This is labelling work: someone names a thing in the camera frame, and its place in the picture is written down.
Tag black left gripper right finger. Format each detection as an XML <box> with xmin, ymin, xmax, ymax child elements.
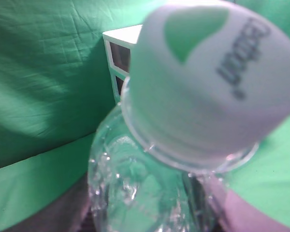
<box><xmin>183</xmin><ymin>173</ymin><xmax>290</xmax><ymax>232</ymax></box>

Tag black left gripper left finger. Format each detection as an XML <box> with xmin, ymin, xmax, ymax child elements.
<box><xmin>5</xmin><ymin>178</ymin><xmax>90</xmax><ymax>232</ymax></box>

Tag clear plastic water bottle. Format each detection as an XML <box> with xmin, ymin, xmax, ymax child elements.
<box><xmin>88</xmin><ymin>0</ymin><xmax>290</xmax><ymax>232</ymax></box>

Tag green cloth backdrop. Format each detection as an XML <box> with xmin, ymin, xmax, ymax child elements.
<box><xmin>0</xmin><ymin>0</ymin><xmax>290</xmax><ymax>232</ymax></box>

